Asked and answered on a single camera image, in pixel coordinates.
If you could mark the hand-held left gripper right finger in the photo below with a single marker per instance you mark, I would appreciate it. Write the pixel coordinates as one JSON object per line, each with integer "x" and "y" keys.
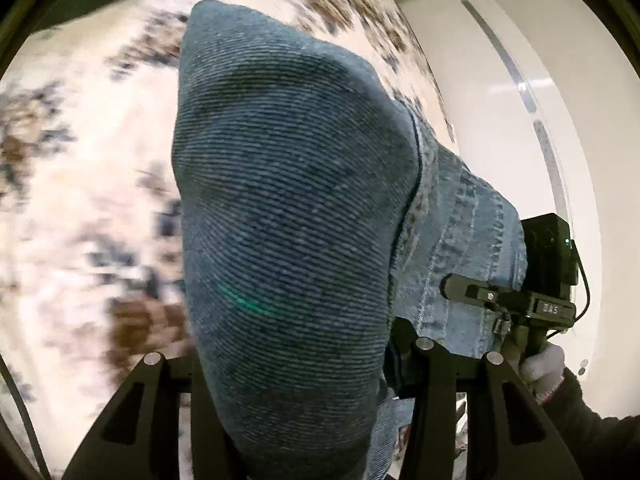
{"x": 400, "y": 362}

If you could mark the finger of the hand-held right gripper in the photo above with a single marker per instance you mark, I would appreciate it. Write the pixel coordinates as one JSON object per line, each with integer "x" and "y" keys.
{"x": 470, "y": 291}

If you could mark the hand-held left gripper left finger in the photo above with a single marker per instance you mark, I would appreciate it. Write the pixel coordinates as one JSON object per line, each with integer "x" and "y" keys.
{"x": 180, "y": 375}

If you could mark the blue jeans pants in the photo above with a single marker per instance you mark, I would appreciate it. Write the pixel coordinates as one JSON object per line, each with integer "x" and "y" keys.
{"x": 300, "y": 210}

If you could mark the person's right forearm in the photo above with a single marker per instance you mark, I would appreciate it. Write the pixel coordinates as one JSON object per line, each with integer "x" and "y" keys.
{"x": 590, "y": 435}

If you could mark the person's right hand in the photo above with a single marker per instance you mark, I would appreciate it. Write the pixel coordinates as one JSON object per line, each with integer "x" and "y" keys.
{"x": 545, "y": 367}

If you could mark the white headboard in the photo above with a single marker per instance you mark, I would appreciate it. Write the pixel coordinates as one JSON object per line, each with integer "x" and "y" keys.
{"x": 500, "y": 110}

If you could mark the floral bed sheet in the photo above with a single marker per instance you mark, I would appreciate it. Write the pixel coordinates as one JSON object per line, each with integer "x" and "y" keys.
{"x": 75, "y": 160}

